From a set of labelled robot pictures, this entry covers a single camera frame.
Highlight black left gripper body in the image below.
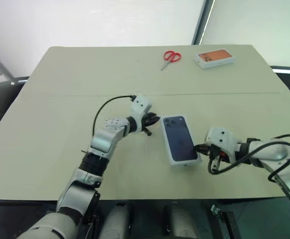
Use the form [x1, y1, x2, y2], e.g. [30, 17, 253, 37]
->
[140, 112, 152, 137]

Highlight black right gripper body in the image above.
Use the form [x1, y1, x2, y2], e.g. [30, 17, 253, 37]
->
[201, 143, 230, 164]

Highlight white box lid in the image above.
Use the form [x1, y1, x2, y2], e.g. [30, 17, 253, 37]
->
[159, 114, 203, 169]

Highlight orange phone retail box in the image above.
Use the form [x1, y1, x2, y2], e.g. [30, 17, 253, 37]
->
[193, 48, 236, 70]

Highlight metal table clamp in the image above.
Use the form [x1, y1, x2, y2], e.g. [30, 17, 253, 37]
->
[210, 204, 226, 220]

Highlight pale rounded shape under table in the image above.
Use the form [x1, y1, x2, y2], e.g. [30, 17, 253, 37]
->
[162, 203, 198, 239]
[99, 203, 130, 239]

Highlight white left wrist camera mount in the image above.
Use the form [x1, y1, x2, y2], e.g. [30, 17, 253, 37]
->
[129, 94, 153, 134]

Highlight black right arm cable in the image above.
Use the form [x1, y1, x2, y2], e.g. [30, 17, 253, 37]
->
[207, 133, 290, 184]

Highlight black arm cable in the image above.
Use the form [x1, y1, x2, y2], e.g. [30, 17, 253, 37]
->
[92, 94, 136, 137]
[207, 133, 290, 184]

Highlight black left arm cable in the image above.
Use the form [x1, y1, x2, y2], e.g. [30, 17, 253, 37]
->
[92, 94, 136, 137]

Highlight red handled scissors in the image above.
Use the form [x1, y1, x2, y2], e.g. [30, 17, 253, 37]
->
[160, 50, 182, 72]

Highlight dark window frame post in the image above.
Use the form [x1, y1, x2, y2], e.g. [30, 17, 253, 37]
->
[191, 0, 216, 46]

